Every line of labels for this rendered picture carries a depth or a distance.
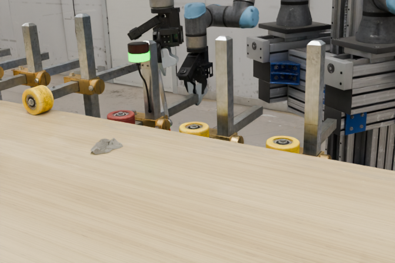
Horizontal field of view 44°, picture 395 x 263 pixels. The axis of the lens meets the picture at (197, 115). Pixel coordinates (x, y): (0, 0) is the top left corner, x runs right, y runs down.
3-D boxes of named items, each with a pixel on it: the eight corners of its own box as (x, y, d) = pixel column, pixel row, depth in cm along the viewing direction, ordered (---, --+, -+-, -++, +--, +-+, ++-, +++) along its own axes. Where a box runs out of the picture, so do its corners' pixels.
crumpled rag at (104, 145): (108, 139, 125) (107, 131, 124) (127, 145, 121) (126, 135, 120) (80, 150, 118) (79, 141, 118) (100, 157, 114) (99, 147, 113)
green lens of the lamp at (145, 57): (137, 57, 144) (136, 49, 144) (153, 58, 141) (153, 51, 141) (124, 61, 140) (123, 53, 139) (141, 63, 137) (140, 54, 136)
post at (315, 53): (305, 213, 134) (311, 39, 119) (317, 216, 133) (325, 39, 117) (300, 219, 131) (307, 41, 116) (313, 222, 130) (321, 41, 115)
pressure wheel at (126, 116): (121, 142, 152) (118, 107, 148) (142, 146, 148) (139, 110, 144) (104, 151, 145) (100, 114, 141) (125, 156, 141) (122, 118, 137)
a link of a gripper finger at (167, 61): (177, 77, 153) (174, 47, 150) (158, 78, 154) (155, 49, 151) (179, 74, 156) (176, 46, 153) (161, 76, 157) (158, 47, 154)
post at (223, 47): (224, 195, 147) (221, 34, 132) (234, 197, 145) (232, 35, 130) (218, 199, 144) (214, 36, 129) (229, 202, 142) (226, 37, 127)
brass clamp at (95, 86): (76, 87, 168) (75, 73, 167) (107, 91, 161) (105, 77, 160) (63, 91, 163) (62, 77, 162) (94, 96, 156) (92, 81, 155)
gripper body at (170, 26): (178, 48, 149) (175, 8, 145) (151, 49, 151) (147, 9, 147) (184, 44, 156) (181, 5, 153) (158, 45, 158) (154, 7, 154)
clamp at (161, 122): (136, 125, 158) (134, 111, 157) (170, 132, 152) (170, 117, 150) (124, 131, 154) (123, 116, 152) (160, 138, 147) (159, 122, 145)
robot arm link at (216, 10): (236, 25, 181) (220, 30, 172) (210, 24, 187) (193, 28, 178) (235, 3, 178) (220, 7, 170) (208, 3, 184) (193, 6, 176)
